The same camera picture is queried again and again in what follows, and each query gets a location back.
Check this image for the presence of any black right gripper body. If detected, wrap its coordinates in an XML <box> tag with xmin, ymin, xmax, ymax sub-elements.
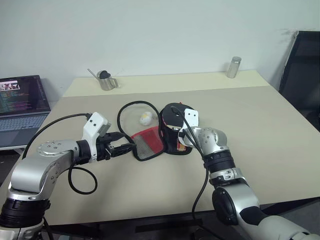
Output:
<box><xmin>166</xmin><ymin>113</ymin><xmax>186</xmax><ymax>132</ymax></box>

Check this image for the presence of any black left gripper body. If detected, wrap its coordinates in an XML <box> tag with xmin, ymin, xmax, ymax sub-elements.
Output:
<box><xmin>96</xmin><ymin>132</ymin><xmax>113</xmax><ymax>161</ymax></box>

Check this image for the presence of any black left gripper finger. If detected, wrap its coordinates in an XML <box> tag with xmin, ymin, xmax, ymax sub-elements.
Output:
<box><xmin>109</xmin><ymin>143</ymin><xmax>137</xmax><ymax>158</ymax></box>
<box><xmin>109</xmin><ymin>131</ymin><xmax>127</xmax><ymax>142</ymax></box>

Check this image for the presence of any black red paddle case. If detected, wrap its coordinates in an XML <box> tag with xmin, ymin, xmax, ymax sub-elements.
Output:
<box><xmin>117</xmin><ymin>100</ymin><xmax>194</xmax><ymax>162</ymax></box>

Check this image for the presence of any white plush keychain toy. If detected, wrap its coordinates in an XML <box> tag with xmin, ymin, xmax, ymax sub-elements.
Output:
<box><xmin>139</xmin><ymin>111</ymin><xmax>154</xmax><ymax>125</ymax></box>

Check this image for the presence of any steel cylinder canister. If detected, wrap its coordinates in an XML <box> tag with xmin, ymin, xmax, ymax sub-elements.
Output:
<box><xmin>226</xmin><ymin>56</ymin><xmax>242</xmax><ymax>79</ymax></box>

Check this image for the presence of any white side desk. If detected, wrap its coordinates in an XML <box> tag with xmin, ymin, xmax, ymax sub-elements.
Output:
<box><xmin>0</xmin><ymin>144</ymin><xmax>28</xmax><ymax>155</ymax></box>

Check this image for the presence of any open laptop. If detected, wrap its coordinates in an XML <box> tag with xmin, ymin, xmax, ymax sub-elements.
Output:
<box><xmin>0</xmin><ymin>74</ymin><xmax>52</xmax><ymax>149</ymax></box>

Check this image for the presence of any black office chair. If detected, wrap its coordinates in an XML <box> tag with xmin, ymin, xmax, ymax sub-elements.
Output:
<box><xmin>278</xmin><ymin>30</ymin><xmax>320</xmax><ymax>119</ymax></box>

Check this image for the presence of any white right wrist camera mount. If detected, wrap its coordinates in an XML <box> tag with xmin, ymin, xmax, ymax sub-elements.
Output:
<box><xmin>177</xmin><ymin>108</ymin><xmax>200</xmax><ymax>146</ymax></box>

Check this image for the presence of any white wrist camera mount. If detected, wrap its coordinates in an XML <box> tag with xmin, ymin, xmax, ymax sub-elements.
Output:
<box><xmin>81</xmin><ymin>112</ymin><xmax>112</xmax><ymax>161</ymax></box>
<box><xmin>177</xmin><ymin>108</ymin><xmax>200</xmax><ymax>146</ymax></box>

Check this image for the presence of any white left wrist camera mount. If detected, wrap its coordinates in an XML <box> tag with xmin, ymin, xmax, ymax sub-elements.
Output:
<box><xmin>81</xmin><ymin>112</ymin><xmax>112</xmax><ymax>161</ymax></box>

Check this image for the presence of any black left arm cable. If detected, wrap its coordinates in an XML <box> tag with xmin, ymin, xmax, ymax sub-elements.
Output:
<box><xmin>22</xmin><ymin>113</ymin><xmax>98</xmax><ymax>195</ymax></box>

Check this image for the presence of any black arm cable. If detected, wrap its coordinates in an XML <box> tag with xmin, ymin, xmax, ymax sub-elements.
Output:
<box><xmin>22</xmin><ymin>113</ymin><xmax>98</xmax><ymax>195</ymax></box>
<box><xmin>170</xmin><ymin>105</ymin><xmax>210</xmax><ymax>227</ymax></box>

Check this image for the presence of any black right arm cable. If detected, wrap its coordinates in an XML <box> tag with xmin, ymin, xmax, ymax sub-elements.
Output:
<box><xmin>170</xmin><ymin>105</ymin><xmax>210</xmax><ymax>227</ymax></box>

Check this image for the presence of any dark table frame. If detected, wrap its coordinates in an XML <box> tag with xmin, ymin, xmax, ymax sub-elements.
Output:
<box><xmin>48</xmin><ymin>197</ymin><xmax>320</xmax><ymax>240</ymax></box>

